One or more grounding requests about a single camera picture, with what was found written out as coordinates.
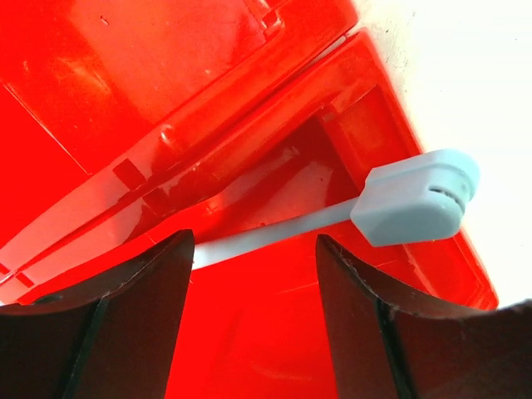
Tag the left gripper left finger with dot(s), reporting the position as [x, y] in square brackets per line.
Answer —
[110, 336]

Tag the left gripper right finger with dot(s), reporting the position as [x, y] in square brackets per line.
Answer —
[390, 340]

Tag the grey toothbrush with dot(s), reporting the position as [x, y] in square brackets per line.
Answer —
[418, 199]

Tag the red plastic compartment box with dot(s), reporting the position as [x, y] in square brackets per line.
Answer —
[125, 121]

